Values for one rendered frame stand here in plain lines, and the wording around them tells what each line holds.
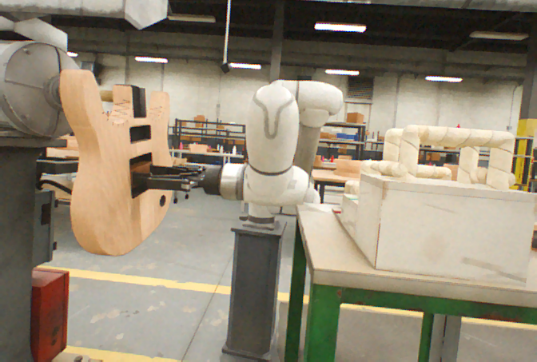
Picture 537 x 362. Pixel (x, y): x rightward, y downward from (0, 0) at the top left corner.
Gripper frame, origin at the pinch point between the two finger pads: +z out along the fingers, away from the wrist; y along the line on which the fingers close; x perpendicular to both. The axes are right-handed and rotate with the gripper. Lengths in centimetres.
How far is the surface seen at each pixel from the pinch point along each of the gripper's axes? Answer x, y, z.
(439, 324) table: -51, 17, -94
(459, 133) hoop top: 16, -11, -67
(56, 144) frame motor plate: 3.1, 13.5, 35.9
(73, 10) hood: 35.6, -4.8, 10.9
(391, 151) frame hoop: 11, -3, -59
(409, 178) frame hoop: 7, -12, -59
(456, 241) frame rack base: -3, -15, -68
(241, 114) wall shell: -23, 1116, 167
